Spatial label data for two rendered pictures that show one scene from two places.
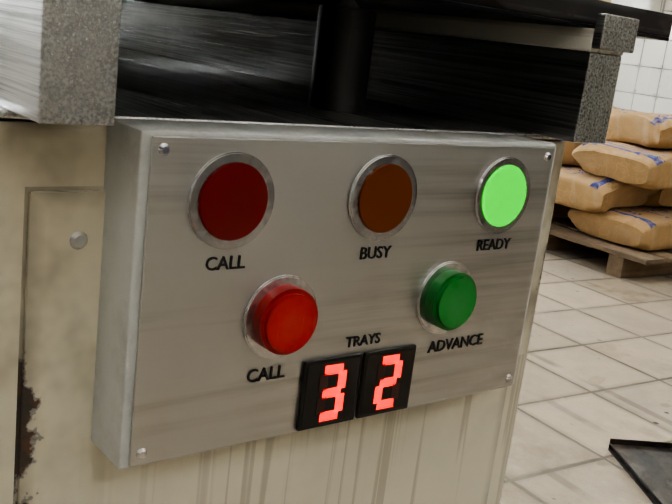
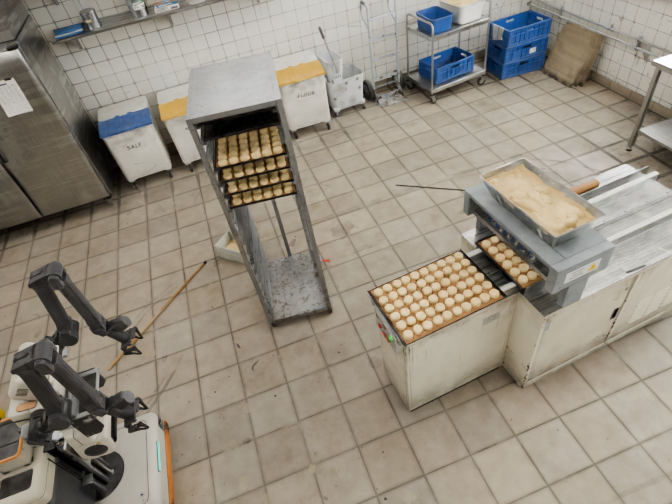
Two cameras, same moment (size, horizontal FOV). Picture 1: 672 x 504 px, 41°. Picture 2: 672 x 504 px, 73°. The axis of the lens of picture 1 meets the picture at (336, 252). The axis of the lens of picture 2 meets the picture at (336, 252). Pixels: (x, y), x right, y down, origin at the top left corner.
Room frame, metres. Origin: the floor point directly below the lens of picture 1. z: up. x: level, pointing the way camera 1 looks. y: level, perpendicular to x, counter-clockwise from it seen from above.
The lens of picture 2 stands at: (0.80, -1.37, 2.82)
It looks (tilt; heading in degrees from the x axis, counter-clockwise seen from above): 45 degrees down; 114
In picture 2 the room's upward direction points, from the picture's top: 11 degrees counter-clockwise
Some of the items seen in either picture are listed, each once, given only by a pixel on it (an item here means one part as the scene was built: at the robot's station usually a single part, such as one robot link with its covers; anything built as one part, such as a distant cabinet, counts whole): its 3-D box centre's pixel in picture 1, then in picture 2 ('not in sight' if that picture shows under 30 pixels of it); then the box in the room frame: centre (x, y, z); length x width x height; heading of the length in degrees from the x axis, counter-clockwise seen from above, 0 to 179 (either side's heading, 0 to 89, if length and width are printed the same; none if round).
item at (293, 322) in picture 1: (281, 317); not in sight; (0.37, 0.02, 0.76); 0.03 x 0.02 x 0.03; 129
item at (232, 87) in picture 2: not in sight; (271, 208); (-0.51, 0.72, 0.93); 0.64 x 0.51 x 1.78; 116
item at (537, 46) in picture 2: not in sight; (516, 45); (1.11, 4.79, 0.30); 0.60 x 0.40 x 0.20; 35
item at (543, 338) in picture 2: not in sight; (573, 276); (1.46, 0.84, 0.42); 1.28 x 0.72 x 0.84; 39
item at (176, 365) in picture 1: (349, 277); (387, 329); (0.41, -0.01, 0.77); 0.24 x 0.04 x 0.14; 129
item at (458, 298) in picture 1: (446, 298); not in sight; (0.43, -0.06, 0.76); 0.03 x 0.02 x 0.03; 129
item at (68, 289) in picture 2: not in sight; (78, 301); (-0.85, -0.52, 1.40); 0.11 x 0.06 x 0.43; 125
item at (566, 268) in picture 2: not in sight; (527, 238); (1.09, 0.54, 1.01); 0.72 x 0.33 x 0.34; 129
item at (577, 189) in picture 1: (570, 182); not in sight; (4.27, -1.08, 0.32); 0.72 x 0.42 x 0.17; 39
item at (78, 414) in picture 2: not in sight; (85, 399); (-0.87, -0.79, 0.99); 0.28 x 0.16 x 0.22; 125
